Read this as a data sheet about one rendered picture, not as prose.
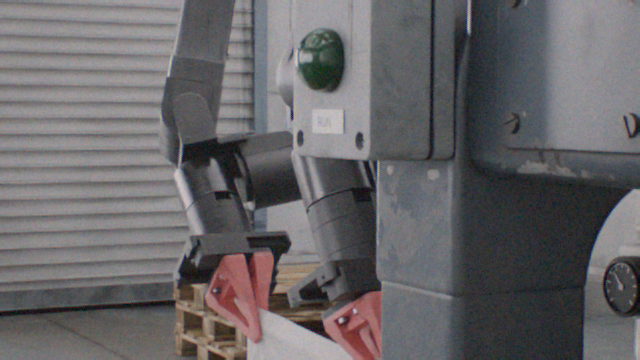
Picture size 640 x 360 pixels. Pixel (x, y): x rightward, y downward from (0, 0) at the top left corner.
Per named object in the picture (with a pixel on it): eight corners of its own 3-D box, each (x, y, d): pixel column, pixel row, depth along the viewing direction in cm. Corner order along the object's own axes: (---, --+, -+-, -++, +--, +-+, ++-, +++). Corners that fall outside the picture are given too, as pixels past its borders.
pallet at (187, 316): (174, 326, 686) (174, 298, 685) (377, 310, 743) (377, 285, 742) (241, 352, 612) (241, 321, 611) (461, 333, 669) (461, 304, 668)
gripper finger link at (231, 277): (318, 313, 120) (287, 234, 125) (246, 318, 117) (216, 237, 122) (295, 357, 124) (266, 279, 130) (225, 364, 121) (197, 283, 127)
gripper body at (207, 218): (295, 245, 125) (271, 186, 129) (194, 250, 120) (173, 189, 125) (275, 288, 129) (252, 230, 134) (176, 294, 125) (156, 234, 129)
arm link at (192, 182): (171, 190, 134) (169, 153, 130) (236, 176, 136) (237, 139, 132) (189, 243, 130) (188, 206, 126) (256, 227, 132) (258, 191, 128)
